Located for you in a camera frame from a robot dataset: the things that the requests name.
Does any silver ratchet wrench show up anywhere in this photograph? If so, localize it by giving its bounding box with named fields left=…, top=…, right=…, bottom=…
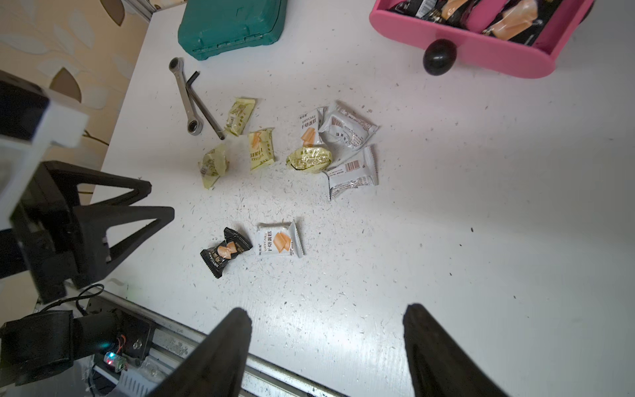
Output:
left=169, top=57, right=203, bottom=136

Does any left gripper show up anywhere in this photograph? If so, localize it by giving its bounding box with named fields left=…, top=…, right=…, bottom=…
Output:
left=8, top=159, right=175, bottom=304

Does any white cookie packet barcode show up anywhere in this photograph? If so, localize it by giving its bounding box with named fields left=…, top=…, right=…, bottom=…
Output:
left=324, top=146, right=379, bottom=200

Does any black hex key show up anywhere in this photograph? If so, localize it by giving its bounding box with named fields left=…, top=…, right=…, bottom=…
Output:
left=186, top=71, right=225, bottom=141

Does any yellow cookie packet right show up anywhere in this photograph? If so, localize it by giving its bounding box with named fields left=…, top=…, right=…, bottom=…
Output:
left=286, top=147, right=332, bottom=174

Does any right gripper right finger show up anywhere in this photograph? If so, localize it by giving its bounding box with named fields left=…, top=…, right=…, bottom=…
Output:
left=403, top=304, right=506, bottom=396

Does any yellow cookie packet middle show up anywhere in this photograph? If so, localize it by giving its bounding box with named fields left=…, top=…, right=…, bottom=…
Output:
left=248, top=128, right=275, bottom=171

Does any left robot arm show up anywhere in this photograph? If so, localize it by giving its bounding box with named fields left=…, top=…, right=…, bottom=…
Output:
left=1, top=161, right=175, bottom=385

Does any white cookie packet centre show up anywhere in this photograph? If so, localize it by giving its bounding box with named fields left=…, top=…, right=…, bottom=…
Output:
left=256, top=221, right=304, bottom=258

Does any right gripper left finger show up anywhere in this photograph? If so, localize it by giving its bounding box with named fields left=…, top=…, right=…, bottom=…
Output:
left=150, top=308, right=252, bottom=397

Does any white cookie packet orange print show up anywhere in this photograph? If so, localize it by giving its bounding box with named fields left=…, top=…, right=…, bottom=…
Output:
left=299, top=107, right=326, bottom=147

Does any white cookie packet top right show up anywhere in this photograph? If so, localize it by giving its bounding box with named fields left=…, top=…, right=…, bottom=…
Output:
left=318, top=102, right=379, bottom=150

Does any yellow cookie packet top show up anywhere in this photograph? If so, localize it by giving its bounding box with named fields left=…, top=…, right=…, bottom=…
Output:
left=224, top=97, right=256, bottom=137

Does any yellow cookie packet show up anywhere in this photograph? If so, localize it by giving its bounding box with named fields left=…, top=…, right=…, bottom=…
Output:
left=198, top=144, right=228, bottom=190
left=286, top=147, right=332, bottom=174
left=248, top=128, right=275, bottom=171
left=224, top=97, right=256, bottom=137

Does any pink top drawer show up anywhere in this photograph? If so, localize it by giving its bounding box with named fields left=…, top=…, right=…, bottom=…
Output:
left=369, top=1, right=595, bottom=79

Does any green plastic tool case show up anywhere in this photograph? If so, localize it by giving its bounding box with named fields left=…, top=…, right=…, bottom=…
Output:
left=177, top=0, right=288, bottom=61

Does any yellow cookie packet left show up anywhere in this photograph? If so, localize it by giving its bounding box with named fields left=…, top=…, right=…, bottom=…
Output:
left=198, top=144, right=228, bottom=190

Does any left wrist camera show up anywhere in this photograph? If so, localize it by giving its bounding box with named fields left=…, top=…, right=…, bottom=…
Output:
left=1, top=71, right=89, bottom=230

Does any black cookie packet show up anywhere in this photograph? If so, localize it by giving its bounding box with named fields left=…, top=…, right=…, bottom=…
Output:
left=200, top=228, right=253, bottom=279
left=390, top=0, right=471, bottom=25
left=482, top=0, right=563, bottom=46

